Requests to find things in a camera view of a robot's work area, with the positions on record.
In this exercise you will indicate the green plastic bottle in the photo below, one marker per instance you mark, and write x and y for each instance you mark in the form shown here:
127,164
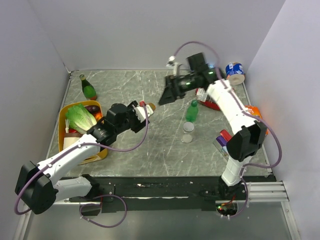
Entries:
192,112

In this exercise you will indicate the yellow plastic basket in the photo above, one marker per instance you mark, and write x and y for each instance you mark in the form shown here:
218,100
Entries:
62,130

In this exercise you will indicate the dark green glass bottle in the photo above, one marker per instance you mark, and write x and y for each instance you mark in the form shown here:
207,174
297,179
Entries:
87,89

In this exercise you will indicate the purple chocolate bar box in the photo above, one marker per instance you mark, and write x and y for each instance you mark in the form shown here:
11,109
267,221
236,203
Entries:
221,144

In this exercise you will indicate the green lettuce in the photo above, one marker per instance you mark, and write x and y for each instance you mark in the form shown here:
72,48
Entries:
80,119

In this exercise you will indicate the purple eggplant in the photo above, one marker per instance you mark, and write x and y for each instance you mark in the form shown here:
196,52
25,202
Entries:
93,109

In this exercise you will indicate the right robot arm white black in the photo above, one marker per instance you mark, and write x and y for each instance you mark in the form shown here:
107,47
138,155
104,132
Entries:
248,131

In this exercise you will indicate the orange razor package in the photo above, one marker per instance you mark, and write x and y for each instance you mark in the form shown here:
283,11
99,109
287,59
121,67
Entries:
254,111

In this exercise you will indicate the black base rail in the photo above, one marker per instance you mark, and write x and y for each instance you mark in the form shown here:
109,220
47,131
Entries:
161,193

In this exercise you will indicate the clear plastic lid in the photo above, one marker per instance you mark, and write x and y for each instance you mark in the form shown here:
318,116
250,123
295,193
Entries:
187,138

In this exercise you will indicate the red flat box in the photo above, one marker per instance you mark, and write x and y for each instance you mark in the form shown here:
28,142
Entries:
225,134

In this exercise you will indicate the toilet paper roll blue wrap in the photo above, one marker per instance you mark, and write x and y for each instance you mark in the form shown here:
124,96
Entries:
235,73

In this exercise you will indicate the red snack bag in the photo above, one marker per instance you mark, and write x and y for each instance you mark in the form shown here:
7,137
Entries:
203,98

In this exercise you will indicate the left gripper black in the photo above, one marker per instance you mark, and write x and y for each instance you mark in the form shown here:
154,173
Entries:
138,125

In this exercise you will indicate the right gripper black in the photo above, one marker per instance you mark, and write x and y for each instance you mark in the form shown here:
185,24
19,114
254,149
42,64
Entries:
173,91

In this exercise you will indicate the aluminium frame rail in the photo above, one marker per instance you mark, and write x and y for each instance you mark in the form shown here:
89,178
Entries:
265,192

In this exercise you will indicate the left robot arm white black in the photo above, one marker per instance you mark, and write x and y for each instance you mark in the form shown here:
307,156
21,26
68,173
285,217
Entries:
40,185

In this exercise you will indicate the orange juice bottle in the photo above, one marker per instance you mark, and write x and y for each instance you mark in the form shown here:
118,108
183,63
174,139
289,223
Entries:
150,109

